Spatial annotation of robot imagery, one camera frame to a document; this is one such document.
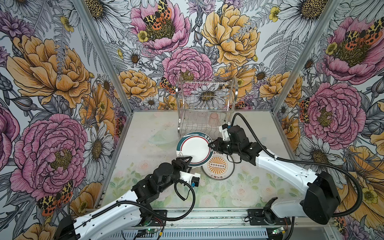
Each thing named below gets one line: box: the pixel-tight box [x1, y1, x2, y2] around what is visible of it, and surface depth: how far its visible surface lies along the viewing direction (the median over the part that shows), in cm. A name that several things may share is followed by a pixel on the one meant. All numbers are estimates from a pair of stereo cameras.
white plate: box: [202, 168, 235, 180], surface depth 90 cm
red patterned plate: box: [202, 152, 235, 180], surface depth 91 cm
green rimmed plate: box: [176, 131, 214, 168], surface depth 82 cm
